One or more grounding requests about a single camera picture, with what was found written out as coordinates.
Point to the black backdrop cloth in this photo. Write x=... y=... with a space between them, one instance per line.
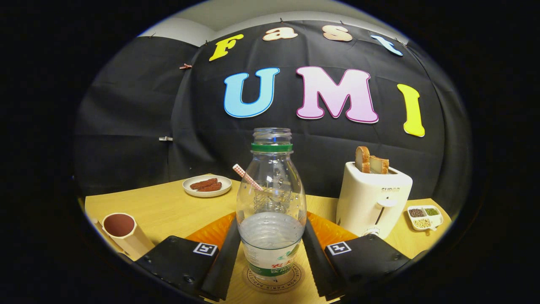
x=135 y=105

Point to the round wooden coaster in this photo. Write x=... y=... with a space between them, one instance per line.
x=295 y=278

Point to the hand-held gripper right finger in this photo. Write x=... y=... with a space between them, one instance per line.
x=316 y=266

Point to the red sausage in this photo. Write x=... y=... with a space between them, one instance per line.
x=202 y=183
x=211 y=187

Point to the white toaster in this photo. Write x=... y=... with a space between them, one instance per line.
x=363 y=198

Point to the pink clip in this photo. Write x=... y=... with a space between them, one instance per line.
x=185 y=66

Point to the wooden table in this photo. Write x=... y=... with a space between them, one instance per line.
x=168 y=211

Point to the toasted bread slice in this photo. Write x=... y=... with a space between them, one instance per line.
x=362 y=159
x=379 y=165

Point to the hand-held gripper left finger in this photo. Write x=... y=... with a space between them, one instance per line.
x=225 y=266

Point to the white round plate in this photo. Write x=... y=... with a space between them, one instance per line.
x=225 y=183

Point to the white divided seed dish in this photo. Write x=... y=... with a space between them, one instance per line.
x=436 y=219

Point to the clear plastic juice bottle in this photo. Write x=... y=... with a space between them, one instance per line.
x=270 y=236

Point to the red checked paper straw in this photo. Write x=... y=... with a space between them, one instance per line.
x=244 y=174

